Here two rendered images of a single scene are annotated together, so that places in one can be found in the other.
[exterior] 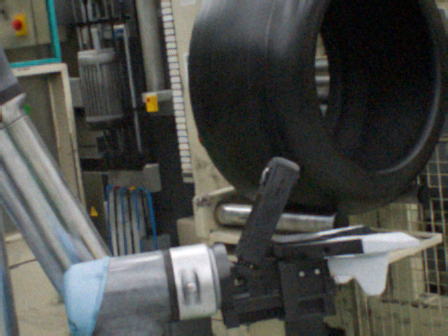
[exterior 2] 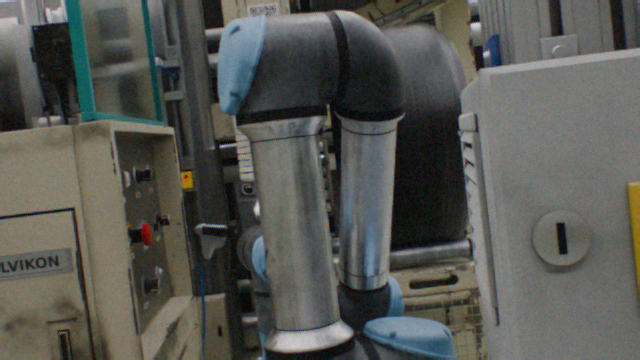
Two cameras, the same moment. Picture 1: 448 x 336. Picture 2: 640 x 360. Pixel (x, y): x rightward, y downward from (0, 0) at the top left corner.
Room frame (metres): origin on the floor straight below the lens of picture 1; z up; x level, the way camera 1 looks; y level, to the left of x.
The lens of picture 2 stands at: (0.91, 1.34, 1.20)
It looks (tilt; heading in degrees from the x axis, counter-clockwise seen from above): 3 degrees down; 311
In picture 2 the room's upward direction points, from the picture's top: 7 degrees counter-clockwise
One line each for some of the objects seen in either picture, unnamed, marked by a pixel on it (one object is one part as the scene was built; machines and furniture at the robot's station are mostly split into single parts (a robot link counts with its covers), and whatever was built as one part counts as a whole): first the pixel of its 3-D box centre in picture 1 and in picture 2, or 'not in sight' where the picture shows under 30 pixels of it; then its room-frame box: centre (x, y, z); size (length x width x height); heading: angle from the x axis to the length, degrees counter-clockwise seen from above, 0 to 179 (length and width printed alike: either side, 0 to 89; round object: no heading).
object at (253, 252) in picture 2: not in sight; (275, 257); (1.67, 0.59, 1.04); 0.11 x 0.08 x 0.09; 149
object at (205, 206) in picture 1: (262, 200); not in sight; (2.16, -0.08, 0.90); 0.40 x 0.03 x 0.10; 132
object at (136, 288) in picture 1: (120, 296); not in sight; (0.94, 0.12, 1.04); 0.11 x 0.08 x 0.09; 97
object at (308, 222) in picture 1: (278, 218); (400, 255); (1.93, -0.10, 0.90); 0.35 x 0.05 x 0.05; 42
